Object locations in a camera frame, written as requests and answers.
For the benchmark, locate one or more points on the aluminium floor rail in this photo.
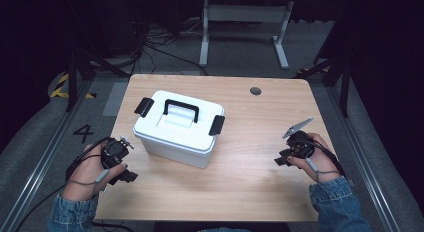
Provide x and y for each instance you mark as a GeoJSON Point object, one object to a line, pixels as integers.
{"type": "Point", "coordinates": [43, 158]}
{"type": "Point", "coordinates": [363, 158]}

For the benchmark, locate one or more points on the black box latch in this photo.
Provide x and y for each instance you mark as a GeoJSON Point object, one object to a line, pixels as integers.
{"type": "Point", "coordinates": [144, 107]}
{"type": "Point", "coordinates": [217, 125]}

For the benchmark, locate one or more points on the person's right hand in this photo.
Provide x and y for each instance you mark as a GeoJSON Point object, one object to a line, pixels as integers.
{"type": "Point", "coordinates": [323, 162]}

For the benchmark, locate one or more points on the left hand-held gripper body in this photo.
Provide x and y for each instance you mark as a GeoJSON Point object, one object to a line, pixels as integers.
{"type": "Point", "coordinates": [115, 152]}

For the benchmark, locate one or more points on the yellow black floor tape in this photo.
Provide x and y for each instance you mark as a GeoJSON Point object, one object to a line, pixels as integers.
{"type": "Point", "coordinates": [59, 90]}

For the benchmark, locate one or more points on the grey floor panel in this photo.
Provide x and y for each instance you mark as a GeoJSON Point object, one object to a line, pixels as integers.
{"type": "Point", "coordinates": [115, 98]}

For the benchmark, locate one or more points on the grey metal desk frame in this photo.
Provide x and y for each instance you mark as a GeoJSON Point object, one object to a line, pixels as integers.
{"type": "Point", "coordinates": [245, 12]}

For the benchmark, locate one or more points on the person's left hand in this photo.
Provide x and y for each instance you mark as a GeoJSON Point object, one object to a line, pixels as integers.
{"type": "Point", "coordinates": [86, 172]}

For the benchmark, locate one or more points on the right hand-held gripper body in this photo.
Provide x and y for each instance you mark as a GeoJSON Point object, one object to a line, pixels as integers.
{"type": "Point", "coordinates": [300, 145]}

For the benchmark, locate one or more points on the grey round table grommet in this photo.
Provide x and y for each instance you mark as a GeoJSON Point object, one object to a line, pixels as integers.
{"type": "Point", "coordinates": [255, 91]}

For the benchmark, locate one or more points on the white plastic storage box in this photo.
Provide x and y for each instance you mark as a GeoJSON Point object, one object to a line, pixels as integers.
{"type": "Point", "coordinates": [173, 125]}
{"type": "Point", "coordinates": [176, 153]}

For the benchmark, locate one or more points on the black tripod stand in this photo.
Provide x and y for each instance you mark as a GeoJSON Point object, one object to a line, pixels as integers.
{"type": "Point", "coordinates": [80, 65]}
{"type": "Point", "coordinates": [336, 70]}

